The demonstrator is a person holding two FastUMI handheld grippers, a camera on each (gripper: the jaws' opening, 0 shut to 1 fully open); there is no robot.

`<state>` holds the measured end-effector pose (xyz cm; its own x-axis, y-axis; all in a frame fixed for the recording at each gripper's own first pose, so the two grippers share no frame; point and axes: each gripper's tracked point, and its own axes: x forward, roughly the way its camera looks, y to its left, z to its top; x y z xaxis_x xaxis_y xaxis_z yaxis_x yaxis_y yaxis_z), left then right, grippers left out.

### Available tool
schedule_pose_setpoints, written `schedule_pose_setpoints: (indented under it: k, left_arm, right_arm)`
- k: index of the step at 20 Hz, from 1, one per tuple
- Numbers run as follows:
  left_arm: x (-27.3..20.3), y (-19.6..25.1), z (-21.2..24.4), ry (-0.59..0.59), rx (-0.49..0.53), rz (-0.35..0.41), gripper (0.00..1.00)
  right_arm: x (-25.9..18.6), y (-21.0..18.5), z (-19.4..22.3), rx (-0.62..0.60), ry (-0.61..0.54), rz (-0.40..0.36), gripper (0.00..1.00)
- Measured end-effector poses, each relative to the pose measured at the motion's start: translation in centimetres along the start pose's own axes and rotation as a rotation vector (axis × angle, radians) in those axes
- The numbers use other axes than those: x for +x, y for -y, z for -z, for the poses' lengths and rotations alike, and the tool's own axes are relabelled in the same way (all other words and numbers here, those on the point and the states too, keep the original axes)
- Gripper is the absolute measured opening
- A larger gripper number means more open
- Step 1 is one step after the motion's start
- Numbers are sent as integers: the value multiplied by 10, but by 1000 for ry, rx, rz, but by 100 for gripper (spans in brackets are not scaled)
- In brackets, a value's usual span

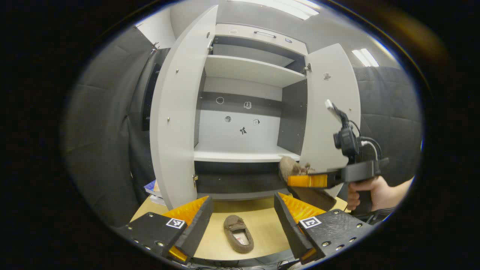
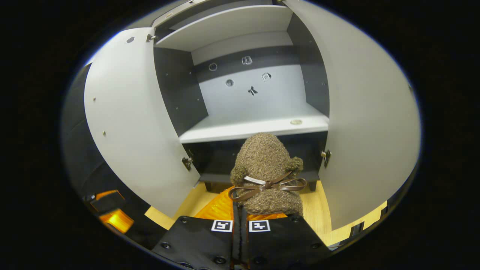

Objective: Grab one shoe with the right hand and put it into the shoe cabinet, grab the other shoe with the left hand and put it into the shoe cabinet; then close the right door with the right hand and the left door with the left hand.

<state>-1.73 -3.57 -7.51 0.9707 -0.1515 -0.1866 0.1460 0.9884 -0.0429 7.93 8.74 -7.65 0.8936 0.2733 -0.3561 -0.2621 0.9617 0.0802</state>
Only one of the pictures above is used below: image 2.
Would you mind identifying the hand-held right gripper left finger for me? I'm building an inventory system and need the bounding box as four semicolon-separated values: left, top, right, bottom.
152;187;241;270

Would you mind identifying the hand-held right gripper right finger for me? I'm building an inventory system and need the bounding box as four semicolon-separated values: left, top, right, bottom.
242;212;333;270

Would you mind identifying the brown fuzzy shoe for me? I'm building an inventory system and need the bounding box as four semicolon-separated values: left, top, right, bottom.
228;132;308;216

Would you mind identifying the grey cabinet door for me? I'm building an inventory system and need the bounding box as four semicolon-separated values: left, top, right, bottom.
283;0;421;231
84;27;201;218

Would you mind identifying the grey shoe cabinet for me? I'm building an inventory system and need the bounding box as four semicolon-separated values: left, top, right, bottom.
152;0;331;192

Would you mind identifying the grey cabinet drawer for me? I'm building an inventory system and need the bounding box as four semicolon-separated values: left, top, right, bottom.
151;0;206;28

